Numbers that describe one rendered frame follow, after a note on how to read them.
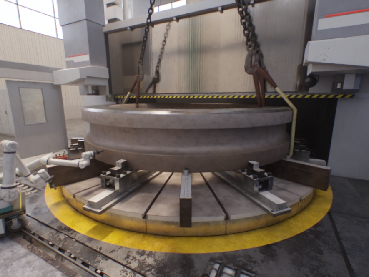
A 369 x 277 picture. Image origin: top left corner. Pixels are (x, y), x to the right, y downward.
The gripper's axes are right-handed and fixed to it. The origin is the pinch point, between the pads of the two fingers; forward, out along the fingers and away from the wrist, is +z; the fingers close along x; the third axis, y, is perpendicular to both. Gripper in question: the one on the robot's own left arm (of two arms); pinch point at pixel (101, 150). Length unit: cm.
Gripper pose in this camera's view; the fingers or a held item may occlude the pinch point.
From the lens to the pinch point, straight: 360.9
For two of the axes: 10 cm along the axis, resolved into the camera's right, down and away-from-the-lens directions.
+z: 5.7, -1.7, 8.1
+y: 0.0, -9.8, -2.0
